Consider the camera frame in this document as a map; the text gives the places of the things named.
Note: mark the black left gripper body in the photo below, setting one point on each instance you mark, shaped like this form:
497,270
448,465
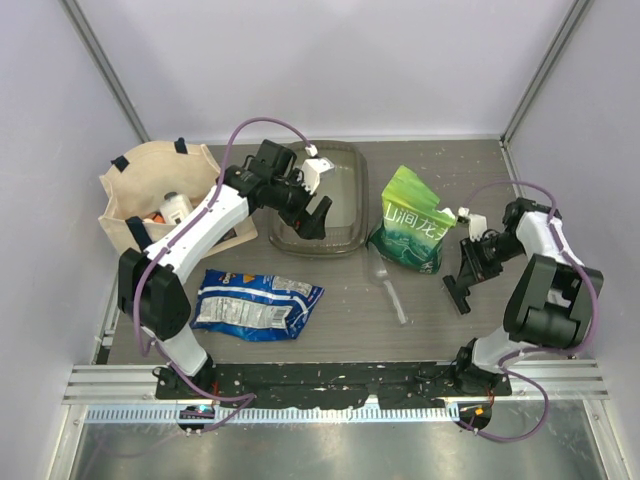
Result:
289,197

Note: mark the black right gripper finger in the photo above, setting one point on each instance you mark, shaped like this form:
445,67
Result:
452,287
463,305

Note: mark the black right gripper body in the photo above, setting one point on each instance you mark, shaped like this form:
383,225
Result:
485,256

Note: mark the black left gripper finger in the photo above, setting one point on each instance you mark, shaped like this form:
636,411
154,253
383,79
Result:
295,220
315,223

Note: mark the green cat litter bag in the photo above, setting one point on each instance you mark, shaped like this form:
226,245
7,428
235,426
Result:
412,226

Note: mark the clear plastic scoop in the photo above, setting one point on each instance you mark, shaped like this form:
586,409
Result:
380,276

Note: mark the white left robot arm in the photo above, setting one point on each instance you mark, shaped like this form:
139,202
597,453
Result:
151,282

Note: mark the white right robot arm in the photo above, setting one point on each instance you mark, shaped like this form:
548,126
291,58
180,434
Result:
551,307

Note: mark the blue chip bag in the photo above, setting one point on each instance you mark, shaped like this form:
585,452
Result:
254,308

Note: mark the white bottle in tote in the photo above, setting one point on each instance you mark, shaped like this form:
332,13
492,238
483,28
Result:
175,208

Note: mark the orange item in tote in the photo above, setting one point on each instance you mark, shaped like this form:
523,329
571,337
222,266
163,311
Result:
154,217

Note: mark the beige canvas tote bag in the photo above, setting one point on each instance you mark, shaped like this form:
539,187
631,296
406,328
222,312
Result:
137,182

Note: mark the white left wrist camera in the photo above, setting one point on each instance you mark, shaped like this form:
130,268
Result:
314,170

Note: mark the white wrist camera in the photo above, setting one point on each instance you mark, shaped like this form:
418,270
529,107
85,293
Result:
475,223
314,170

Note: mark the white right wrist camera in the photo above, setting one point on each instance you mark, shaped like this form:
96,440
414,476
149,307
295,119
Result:
475,223

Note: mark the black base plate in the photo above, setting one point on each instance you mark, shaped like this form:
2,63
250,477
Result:
338,386

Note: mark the aluminium front rail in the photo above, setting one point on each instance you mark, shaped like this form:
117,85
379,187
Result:
153,394

